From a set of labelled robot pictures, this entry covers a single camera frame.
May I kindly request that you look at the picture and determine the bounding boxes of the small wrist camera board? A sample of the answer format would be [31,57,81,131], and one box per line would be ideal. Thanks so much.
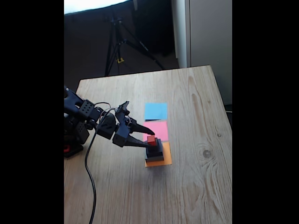
[118,101,130,116]

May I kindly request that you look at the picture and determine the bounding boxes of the black camera cable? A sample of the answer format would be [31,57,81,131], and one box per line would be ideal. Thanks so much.
[84,109,117,224]

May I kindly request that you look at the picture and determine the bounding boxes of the pink paper sheet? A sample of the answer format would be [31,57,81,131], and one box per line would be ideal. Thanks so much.
[142,120,169,142]

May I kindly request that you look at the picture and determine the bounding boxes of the small dark cube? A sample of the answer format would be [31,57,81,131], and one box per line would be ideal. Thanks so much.
[147,139,162,154]

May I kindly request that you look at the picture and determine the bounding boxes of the medium dark block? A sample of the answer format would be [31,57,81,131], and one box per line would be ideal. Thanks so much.
[145,140,164,158]

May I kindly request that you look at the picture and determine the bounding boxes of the blue paper sheet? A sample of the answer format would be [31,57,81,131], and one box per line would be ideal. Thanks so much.
[144,102,168,121]

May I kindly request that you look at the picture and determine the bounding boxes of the bright white light panel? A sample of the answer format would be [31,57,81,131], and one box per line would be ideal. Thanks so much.
[64,0,131,15]

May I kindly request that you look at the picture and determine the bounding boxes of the tall black tripod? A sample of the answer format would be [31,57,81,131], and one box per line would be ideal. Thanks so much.
[104,14,166,77]

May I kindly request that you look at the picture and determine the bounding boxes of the white cabinet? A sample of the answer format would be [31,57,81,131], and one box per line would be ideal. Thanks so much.
[171,0,233,105]

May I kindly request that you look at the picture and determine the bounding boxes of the orange paper sheet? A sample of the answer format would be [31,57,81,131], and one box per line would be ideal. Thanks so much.
[144,141,172,168]

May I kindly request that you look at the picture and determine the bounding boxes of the large grey block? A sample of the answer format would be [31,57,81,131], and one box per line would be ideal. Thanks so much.
[144,151,165,163]

